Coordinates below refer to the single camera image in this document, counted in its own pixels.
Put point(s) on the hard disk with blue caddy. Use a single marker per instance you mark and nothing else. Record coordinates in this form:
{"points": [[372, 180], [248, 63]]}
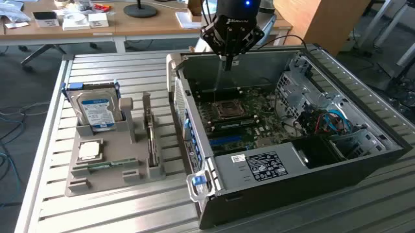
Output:
{"points": [[93, 109]]}

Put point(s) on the white paper stack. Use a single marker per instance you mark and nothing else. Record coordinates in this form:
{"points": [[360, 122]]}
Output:
{"points": [[185, 20]]}

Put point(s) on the white box with black top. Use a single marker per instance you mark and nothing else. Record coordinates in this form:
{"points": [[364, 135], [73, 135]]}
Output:
{"points": [[45, 19]]}

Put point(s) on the Nvidia graphics card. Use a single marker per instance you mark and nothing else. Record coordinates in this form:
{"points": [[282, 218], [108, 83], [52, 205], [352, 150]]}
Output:
{"points": [[152, 136]]}

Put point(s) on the black open PC case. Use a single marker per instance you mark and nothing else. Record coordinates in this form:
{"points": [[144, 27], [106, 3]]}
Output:
{"points": [[290, 194]]}

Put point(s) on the white table frame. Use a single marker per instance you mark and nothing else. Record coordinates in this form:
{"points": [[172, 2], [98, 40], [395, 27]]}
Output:
{"points": [[392, 24]]}

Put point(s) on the flat white box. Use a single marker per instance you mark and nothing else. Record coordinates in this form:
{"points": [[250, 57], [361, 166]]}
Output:
{"points": [[76, 23]]}

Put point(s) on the grey power supply unit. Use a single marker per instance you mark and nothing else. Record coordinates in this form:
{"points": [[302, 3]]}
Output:
{"points": [[233, 174]]}

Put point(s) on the clear plastic bag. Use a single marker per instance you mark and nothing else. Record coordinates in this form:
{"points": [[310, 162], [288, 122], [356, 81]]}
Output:
{"points": [[12, 12]]}

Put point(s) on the CPU socket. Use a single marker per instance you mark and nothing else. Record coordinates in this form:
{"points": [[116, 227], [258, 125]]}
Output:
{"points": [[228, 109]]}

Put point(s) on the grey parts rack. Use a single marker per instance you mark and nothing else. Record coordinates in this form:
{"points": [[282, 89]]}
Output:
{"points": [[113, 150]]}

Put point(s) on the white paper label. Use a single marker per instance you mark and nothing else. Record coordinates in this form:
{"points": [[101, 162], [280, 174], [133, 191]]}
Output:
{"points": [[16, 25]]}

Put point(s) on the silver chipset heatsink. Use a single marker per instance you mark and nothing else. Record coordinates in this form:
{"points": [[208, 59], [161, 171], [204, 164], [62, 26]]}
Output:
{"points": [[264, 143]]}

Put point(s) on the blue expansion slot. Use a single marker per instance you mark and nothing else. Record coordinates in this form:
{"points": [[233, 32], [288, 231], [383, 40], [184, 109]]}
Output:
{"points": [[226, 140]]}

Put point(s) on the black lamp base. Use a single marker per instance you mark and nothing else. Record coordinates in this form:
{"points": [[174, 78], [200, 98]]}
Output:
{"points": [[140, 11]]}

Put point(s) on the brown cardboard box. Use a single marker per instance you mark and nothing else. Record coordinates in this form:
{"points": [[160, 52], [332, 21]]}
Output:
{"points": [[193, 8]]}

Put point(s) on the green motherboard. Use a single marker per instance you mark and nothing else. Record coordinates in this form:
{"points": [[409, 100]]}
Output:
{"points": [[268, 126]]}

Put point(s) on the silver CPU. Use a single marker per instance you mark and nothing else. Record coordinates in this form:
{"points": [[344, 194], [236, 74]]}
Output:
{"points": [[88, 150]]}

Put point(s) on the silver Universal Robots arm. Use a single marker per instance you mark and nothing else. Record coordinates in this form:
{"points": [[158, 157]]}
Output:
{"points": [[268, 26]]}

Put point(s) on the wooden desk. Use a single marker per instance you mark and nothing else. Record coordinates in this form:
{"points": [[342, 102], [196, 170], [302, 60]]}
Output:
{"points": [[145, 24], [48, 32]]}

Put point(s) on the black desk leg with castors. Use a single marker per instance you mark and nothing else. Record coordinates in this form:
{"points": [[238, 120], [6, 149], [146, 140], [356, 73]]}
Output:
{"points": [[38, 53]]}

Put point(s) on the small white box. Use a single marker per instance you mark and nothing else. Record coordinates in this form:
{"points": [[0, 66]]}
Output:
{"points": [[97, 20]]}

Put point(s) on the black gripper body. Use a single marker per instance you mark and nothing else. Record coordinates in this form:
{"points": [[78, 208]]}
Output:
{"points": [[237, 14]]}

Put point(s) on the metal disk bay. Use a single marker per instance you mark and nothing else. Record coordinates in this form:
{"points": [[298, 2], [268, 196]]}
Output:
{"points": [[356, 143]]}

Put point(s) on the orange small item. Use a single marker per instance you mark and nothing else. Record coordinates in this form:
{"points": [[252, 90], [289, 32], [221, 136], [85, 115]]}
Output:
{"points": [[101, 7]]}

